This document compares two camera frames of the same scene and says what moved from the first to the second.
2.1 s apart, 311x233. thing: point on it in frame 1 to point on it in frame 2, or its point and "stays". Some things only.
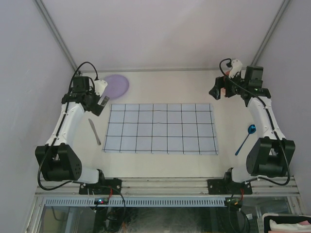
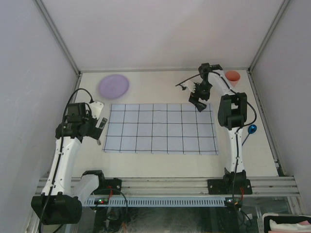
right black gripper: x=215 y=91 to x=200 y=106
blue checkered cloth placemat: x=180 y=128 stays
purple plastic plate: x=117 y=86 stays
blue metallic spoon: x=251 y=129 stays
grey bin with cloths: x=279 y=223 stays
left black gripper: x=96 y=108 to x=95 y=132
